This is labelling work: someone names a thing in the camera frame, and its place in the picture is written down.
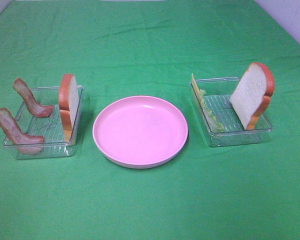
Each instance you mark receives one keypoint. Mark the clear plastic tray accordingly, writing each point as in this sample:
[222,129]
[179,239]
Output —
[217,97]
[55,144]

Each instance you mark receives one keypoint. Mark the green lettuce leaf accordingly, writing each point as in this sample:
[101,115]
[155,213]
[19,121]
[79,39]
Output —
[211,119]

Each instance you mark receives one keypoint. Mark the left clear plastic tray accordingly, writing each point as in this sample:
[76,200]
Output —
[55,144]

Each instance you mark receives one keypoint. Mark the bacon strip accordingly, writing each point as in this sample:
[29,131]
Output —
[34,107]
[14,133]

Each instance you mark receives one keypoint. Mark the yellow cheese slice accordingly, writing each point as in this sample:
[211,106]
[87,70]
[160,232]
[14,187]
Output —
[196,89]

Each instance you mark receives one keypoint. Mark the right clear plastic tray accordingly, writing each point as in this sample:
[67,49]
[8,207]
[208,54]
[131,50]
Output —
[217,97]

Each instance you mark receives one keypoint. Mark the bread slice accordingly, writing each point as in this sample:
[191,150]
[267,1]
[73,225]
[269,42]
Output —
[253,93]
[68,103]

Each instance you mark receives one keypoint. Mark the green tablecloth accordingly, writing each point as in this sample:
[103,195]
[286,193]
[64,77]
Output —
[121,49]

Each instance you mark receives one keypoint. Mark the pink round plate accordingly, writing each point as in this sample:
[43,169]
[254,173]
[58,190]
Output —
[140,132]

